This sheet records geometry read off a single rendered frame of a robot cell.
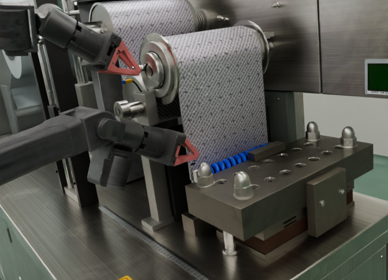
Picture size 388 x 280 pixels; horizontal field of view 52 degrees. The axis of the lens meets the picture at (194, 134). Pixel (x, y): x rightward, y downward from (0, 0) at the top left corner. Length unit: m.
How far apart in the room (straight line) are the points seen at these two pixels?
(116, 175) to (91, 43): 0.25
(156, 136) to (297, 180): 0.27
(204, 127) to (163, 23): 0.34
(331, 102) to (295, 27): 2.92
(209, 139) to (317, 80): 0.29
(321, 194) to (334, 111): 3.10
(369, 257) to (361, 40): 0.44
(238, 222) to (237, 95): 0.32
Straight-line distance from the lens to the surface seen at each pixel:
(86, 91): 1.51
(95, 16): 1.08
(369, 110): 3.69
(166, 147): 0.76
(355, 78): 0.91
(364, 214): 0.93
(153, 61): 0.80
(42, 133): 0.62
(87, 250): 0.91
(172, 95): 0.81
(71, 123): 0.64
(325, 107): 3.92
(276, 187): 0.74
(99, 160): 0.71
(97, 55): 0.78
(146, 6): 1.06
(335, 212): 0.85
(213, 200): 0.72
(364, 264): 0.92
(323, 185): 0.80
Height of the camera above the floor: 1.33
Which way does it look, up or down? 15 degrees down
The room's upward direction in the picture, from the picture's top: 7 degrees counter-clockwise
